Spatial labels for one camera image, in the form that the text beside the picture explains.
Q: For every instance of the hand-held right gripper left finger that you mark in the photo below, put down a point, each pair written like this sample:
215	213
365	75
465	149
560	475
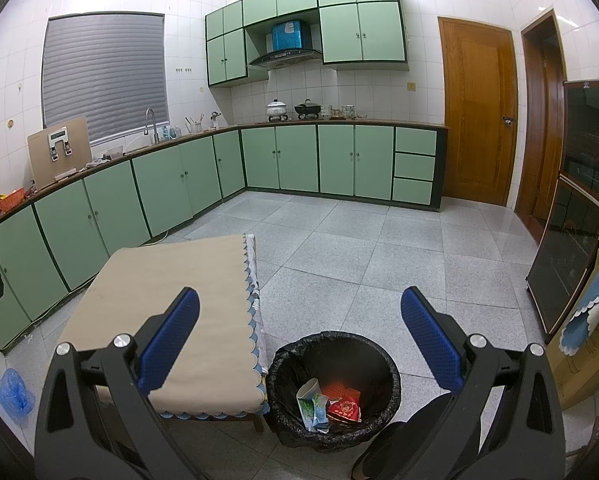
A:
172	332

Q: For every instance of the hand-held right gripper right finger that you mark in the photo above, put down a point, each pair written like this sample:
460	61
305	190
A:
429	335

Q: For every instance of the black lined trash bin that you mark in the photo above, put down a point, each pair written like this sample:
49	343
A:
374	360

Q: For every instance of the red plastic bag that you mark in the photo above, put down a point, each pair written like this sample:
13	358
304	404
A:
345	408

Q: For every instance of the green white milk carton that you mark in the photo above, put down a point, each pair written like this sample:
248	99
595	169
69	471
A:
310	412

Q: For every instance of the beige tablecloth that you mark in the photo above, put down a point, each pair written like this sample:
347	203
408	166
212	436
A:
169	265

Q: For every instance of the orange basket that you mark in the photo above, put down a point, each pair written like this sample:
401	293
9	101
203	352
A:
11	200

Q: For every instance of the blue plastic bag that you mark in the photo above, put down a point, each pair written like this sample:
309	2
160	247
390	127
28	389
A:
14	395

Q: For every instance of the person's dark pants leg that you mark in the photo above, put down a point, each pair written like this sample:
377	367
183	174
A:
404	440

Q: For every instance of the wooden table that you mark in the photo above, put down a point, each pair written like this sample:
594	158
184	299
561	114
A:
258	422

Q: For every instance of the wooden cutting board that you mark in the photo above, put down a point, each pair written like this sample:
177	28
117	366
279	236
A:
37	165

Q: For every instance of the cardboard box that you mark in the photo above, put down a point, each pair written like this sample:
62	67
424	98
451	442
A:
579	380

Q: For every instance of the black glass cabinet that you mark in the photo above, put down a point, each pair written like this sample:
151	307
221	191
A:
569	240

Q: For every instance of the white device with clips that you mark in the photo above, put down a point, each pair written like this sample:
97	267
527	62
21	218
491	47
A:
60	137

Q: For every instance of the blue cloth with white edge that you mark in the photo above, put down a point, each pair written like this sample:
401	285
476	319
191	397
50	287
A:
597	300

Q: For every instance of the metal faucet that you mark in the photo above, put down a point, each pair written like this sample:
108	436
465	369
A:
154	130

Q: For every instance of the utensil holder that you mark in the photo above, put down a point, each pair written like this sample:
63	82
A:
193	126

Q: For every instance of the green base cabinets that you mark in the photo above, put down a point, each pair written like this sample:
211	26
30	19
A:
299	157

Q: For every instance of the grey window blind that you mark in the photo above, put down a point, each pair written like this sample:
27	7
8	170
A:
104	75

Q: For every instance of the white cooking pot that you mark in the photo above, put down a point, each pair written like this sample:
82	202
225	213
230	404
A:
277	110

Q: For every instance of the black wok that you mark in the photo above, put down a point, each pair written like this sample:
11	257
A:
307	109

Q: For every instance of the black range hood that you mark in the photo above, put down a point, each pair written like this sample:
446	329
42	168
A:
284	57

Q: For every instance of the blue box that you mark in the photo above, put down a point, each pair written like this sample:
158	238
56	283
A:
289	36

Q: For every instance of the wooden door with frame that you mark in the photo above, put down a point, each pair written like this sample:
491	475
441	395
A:
532	135

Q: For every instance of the green wall cabinets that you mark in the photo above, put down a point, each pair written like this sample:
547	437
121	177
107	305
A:
374	30

